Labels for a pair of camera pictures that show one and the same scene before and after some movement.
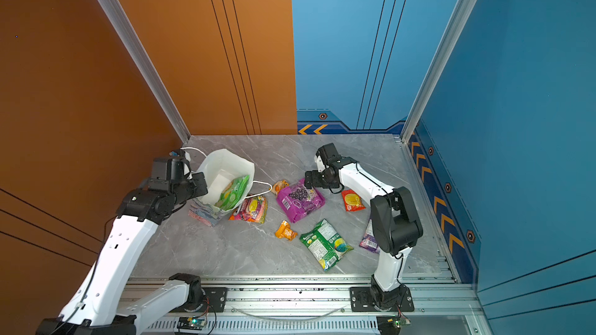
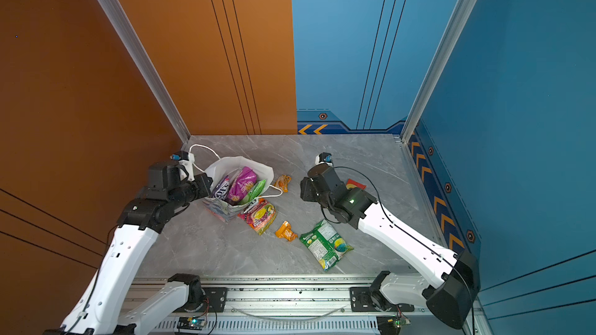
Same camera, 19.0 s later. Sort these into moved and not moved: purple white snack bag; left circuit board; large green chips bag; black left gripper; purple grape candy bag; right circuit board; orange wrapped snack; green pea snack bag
Moved: purple grape candy bag; purple white snack bag; large green chips bag
Not moved: left circuit board; orange wrapped snack; black left gripper; green pea snack bag; right circuit board
